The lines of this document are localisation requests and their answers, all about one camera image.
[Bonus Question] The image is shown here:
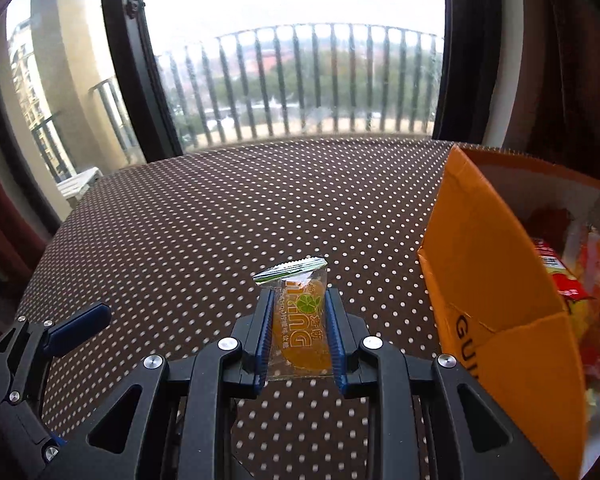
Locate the brown polka dot tablecloth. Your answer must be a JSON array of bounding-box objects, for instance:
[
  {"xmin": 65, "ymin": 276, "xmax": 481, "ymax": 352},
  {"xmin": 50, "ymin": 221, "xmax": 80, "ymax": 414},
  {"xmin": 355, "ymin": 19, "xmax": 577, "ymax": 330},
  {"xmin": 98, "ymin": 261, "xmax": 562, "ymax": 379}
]
[{"xmin": 17, "ymin": 137, "xmax": 456, "ymax": 480}]

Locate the red-brown curtain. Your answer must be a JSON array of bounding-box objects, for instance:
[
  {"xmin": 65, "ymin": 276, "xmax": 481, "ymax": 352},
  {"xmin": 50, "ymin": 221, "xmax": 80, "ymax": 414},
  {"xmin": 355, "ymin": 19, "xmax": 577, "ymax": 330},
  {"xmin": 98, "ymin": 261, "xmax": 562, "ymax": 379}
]
[
  {"xmin": 515, "ymin": 0, "xmax": 600, "ymax": 181},
  {"xmin": 0, "ymin": 145, "xmax": 51, "ymax": 281}
]

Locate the orange cardboard box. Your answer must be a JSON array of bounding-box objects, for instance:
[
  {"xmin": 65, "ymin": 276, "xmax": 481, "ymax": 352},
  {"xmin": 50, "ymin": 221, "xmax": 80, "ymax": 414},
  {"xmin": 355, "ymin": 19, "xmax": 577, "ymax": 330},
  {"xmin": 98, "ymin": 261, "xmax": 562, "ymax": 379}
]
[{"xmin": 417, "ymin": 145, "xmax": 600, "ymax": 480}]

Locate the balcony railing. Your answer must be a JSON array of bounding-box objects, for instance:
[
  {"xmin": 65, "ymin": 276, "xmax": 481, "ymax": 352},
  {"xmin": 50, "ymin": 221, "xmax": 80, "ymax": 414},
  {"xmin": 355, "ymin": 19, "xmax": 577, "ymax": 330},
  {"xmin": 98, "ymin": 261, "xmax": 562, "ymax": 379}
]
[{"xmin": 32, "ymin": 22, "xmax": 443, "ymax": 181}]

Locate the black window frame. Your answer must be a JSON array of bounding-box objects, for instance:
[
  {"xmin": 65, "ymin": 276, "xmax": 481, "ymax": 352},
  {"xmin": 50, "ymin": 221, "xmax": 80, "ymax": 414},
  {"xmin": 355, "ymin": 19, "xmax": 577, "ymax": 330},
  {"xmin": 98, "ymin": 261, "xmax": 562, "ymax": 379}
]
[{"xmin": 0, "ymin": 0, "xmax": 523, "ymax": 226}]

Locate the white outdoor air conditioner unit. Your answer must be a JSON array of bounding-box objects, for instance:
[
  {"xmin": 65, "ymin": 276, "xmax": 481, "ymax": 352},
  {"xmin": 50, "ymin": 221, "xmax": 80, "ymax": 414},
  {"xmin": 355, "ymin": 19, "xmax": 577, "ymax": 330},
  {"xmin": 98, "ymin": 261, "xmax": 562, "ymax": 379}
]
[{"xmin": 56, "ymin": 166, "xmax": 103, "ymax": 208}]

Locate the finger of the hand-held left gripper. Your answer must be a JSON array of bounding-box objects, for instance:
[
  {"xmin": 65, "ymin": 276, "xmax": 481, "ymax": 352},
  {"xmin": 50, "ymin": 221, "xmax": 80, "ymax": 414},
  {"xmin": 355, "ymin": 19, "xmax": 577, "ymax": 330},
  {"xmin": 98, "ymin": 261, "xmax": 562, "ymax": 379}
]
[{"xmin": 0, "ymin": 303, "xmax": 112, "ymax": 406}]

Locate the beige apartment building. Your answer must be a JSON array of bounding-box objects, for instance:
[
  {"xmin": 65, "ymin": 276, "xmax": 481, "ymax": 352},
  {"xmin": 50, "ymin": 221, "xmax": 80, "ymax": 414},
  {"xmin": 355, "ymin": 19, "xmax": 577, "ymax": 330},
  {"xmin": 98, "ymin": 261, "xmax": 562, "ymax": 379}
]
[{"xmin": 7, "ymin": 17, "xmax": 56, "ymax": 126}]

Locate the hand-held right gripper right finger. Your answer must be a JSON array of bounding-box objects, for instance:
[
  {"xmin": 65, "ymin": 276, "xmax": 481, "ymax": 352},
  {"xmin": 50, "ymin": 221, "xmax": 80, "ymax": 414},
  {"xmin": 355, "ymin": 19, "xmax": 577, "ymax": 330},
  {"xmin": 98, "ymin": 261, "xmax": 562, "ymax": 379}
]
[{"xmin": 325, "ymin": 287, "xmax": 556, "ymax": 480}]

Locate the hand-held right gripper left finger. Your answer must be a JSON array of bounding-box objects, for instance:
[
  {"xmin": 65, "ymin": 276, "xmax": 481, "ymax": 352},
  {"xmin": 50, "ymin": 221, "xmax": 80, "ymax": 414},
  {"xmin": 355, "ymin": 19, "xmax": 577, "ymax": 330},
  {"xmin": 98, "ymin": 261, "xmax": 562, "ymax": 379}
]
[{"xmin": 37, "ymin": 289, "xmax": 276, "ymax": 480}]

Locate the orange jelly packet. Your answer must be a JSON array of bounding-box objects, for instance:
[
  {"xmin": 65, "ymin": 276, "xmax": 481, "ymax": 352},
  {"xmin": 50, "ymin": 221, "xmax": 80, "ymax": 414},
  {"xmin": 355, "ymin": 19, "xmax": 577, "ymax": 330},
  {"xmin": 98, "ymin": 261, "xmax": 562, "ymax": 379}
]
[{"xmin": 252, "ymin": 256, "xmax": 333, "ymax": 381}]

